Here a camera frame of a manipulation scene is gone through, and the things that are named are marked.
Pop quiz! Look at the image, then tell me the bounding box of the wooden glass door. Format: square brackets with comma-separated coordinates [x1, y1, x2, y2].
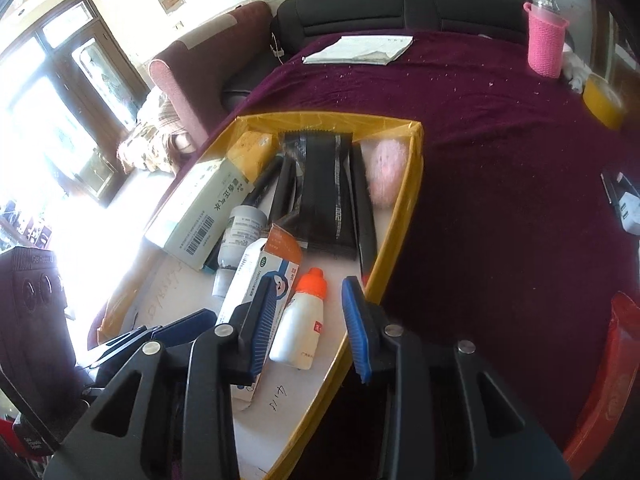
[1, 0, 149, 206]

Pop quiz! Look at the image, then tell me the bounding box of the maroon armchair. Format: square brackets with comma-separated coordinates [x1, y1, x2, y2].
[149, 1, 279, 146]

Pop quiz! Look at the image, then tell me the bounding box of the black foil sachet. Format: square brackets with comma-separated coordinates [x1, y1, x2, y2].
[278, 130, 359, 260]

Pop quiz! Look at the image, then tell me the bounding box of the white orange-cap bottle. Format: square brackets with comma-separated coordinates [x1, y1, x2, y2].
[269, 268, 328, 370]

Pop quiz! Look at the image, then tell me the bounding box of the blue orange white box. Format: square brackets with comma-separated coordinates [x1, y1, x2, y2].
[214, 223, 305, 403]

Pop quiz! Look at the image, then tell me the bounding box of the yellow tape roll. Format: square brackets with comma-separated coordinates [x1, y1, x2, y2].
[582, 74, 626, 131]

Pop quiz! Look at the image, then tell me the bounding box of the yellow taped white tray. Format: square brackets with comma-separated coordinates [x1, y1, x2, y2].
[96, 109, 426, 480]

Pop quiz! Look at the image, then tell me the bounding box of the green white medicine box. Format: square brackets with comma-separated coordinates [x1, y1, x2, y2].
[145, 158, 253, 271]

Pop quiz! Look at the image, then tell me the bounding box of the red packet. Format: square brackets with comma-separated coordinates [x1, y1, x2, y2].
[563, 292, 639, 479]

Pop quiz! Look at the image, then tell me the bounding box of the maroon tablecloth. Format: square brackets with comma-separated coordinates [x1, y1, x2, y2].
[86, 29, 640, 453]

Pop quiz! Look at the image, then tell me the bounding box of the white label medicine bottle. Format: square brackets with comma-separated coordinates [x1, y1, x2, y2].
[212, 205, 267, 300]

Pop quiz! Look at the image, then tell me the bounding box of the white paper booklet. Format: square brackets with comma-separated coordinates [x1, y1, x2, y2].
[303, 35, 413, 66]

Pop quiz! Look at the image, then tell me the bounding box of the black marker pen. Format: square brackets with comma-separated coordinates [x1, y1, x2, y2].
[349, 143, 378, 284]

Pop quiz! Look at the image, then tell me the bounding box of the yellow snack packet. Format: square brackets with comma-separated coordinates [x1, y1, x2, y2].
[227, 130, 279, 183]

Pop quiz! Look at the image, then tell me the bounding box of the black sofa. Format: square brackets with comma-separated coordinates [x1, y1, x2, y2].
[221, 0, 529, 112]

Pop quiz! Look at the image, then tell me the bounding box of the pink fluffy sponge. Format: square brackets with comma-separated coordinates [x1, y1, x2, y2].
[367, 139, 409, 208]

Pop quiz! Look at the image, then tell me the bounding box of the pink knit sleeve bottle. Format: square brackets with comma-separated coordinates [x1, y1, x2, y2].
[523, 0, 568, 79]

